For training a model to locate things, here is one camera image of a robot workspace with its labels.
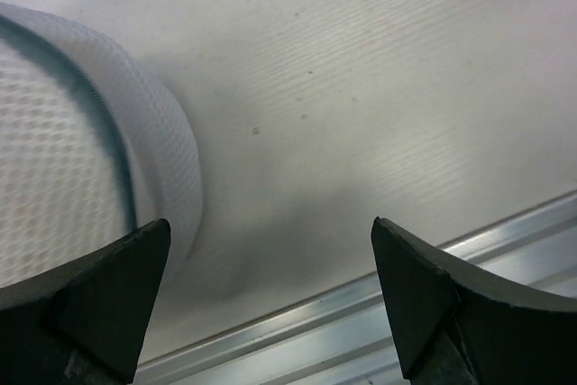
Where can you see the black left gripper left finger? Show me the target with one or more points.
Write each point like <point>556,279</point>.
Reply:
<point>84,322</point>

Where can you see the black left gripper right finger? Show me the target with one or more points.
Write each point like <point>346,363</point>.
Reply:
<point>454,323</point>

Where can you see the white mesh laundry bag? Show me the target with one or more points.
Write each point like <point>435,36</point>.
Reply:
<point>92,147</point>

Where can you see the aluminium mounting rail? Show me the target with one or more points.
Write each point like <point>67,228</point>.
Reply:
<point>343,337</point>

